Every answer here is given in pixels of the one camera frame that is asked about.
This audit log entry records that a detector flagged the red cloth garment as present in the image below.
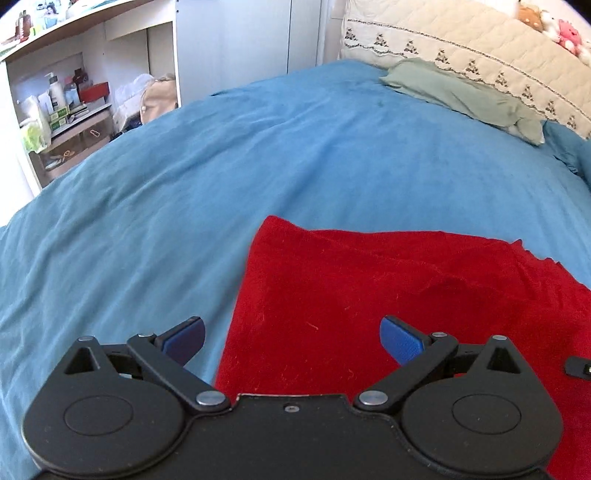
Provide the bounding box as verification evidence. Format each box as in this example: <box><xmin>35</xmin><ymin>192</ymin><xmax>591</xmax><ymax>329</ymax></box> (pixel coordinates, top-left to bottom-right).
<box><xmin>215</xmin><ymin>216</ymin><xmax>590</xmax><ymax>479</ymax></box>

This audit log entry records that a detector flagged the blue bed sheet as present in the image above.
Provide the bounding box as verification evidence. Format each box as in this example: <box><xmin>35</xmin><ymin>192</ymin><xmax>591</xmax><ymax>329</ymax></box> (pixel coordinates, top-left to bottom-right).
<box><xmin>1</xmin><ymin>61</ymin><xmax>590</xmax><ymax>479</ymax></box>

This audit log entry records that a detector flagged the rolled blue duvet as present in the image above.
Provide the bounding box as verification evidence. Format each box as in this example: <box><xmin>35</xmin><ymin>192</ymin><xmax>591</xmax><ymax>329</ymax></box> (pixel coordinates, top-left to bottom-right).
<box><xmin>542</xmin><ymin>120</ymin><xmax>591</xmax><ymax>186</ymax></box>

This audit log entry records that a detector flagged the beige bag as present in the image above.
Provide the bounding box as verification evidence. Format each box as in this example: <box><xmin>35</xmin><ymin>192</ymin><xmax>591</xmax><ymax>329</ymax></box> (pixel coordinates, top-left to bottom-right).
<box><xmin>139</xmin><ymin>75</ymin><xmax>178</xmax><ymax>125</ymax></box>

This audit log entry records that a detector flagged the green pillow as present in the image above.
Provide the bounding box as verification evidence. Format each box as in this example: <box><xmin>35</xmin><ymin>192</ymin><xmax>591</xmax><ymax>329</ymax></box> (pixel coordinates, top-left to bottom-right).
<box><xmin>381</xmin><ymin>58</ymin><xmax>545</xmax><ymax>146</ymax></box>

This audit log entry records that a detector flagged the red box on shelf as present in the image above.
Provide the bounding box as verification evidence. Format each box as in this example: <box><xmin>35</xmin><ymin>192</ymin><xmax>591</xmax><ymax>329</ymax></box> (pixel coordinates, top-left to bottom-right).
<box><xmin>79</xmin><ymin>82</ymin><xmax>110</xmax><ymax>104</ymax></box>

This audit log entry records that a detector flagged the white lotion bottle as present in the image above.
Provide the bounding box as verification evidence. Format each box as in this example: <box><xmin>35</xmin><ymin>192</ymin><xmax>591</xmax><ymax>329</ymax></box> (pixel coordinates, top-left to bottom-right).
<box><xmin>46</xmin><ymin>72</ymin><xmax>67</xmax><ymax>111</ymax></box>

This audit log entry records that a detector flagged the white shelf unit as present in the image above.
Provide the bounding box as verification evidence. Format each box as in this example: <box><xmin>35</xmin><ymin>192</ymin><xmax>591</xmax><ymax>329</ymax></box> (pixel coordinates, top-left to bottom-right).
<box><xmin>0</xmin><ymin>0</ymin><xmax>181</xmax><ymax>190</ymax></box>

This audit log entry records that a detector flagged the white wardrobe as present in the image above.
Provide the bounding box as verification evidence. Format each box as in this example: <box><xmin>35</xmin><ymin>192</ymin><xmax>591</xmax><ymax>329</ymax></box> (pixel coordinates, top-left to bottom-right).
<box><xmin>173</xmin><ymin>0</ymin><xmax>335</xmax><ymax>106</ymax></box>

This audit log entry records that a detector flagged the cream quilted headboard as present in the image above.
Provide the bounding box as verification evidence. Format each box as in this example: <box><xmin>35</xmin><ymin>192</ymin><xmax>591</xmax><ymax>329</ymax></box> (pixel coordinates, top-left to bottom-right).
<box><xmin>339</xmin><ymin>0</ymin><xmax>590</xmax><ymax>139</ymax></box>

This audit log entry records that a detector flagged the pink plush toy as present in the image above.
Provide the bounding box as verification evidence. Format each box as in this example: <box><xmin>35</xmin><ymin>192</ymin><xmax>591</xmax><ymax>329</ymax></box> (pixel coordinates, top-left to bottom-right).
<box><xmin>559</xmin><ymin>19</ymin><xmax>591</xmax><ymax>66</ymax></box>

